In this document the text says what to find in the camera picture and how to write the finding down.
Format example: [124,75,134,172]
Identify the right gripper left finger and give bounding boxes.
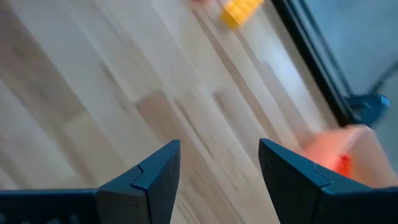
[0,139,182,224]

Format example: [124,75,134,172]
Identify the blue clamp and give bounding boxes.
[344,93,391,128]

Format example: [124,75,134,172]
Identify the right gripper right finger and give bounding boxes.
[257,138,398,224]

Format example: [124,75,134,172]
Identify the black aluminium table frame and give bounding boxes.
[269,0,357,127]

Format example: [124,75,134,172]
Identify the orange-red toy brick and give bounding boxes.
[335,154,354,179]

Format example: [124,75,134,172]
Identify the orange translucent bin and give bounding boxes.
[300,124,398,190]

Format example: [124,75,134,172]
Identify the yellow toy brick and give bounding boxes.
[220,0,266,31]

